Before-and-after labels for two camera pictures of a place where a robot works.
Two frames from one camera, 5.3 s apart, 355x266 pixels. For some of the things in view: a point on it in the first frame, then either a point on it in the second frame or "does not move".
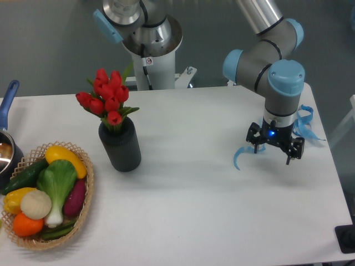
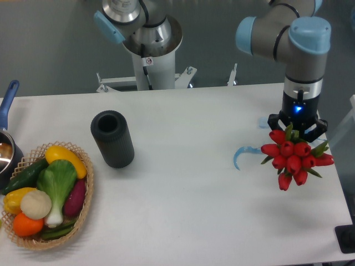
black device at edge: (345, 236) does not move
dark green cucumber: (26, 178) does not move
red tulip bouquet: (108, 97) → (293, 157)
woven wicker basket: (34, 241) does not move
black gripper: (278, 135) → (300, 111)
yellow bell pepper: (12, 199) does not move
